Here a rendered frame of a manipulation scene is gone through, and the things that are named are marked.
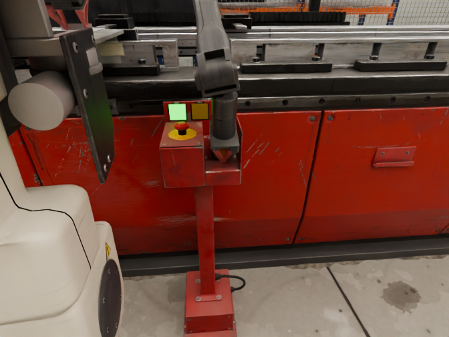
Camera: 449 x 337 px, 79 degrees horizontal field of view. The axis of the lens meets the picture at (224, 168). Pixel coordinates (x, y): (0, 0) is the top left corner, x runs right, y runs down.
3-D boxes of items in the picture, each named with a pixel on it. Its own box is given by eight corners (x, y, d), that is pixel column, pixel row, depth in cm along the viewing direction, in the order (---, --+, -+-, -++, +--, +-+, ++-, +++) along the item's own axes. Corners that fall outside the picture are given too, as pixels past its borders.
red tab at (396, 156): (374, 167, 102) (379, 150, 98) (371, 164, 103) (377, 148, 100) (412, 165, 103) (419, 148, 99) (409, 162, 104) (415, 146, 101)
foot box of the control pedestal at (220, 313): (182, 351, 98) (180, 333, 92) (185, 289, 120) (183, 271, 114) (238, 346, 100) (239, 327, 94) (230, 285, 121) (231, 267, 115)
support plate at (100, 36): (15, 44, 62) (14, 39, 61) (64, 33, 84) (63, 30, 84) (97, 43, 63) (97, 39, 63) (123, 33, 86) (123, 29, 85)
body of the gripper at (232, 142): (234, 125, 72) (235, 100, 66) (238, 151, 65) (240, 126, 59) (209, 126, 71) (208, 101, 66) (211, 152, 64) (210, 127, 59)
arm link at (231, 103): (211, 97, 56) (239, 97, 57) (210, 80, 61) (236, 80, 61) (212, 124, 61) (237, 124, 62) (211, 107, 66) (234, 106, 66)
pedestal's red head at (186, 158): (164, 188, 71) (155, 123, 62) (169, 158, 84) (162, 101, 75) (240, 184, 72) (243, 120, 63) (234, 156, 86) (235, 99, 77)
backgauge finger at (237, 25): (224, 33, 92) (224, 16, 90) (218, 27, 114) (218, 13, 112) (258, 33, 93) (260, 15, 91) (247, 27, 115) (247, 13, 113)
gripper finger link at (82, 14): (72, 23, 78) (56, -13, 70) (98, 23, 79) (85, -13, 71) (67, 37, 75) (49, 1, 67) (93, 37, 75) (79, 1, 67)
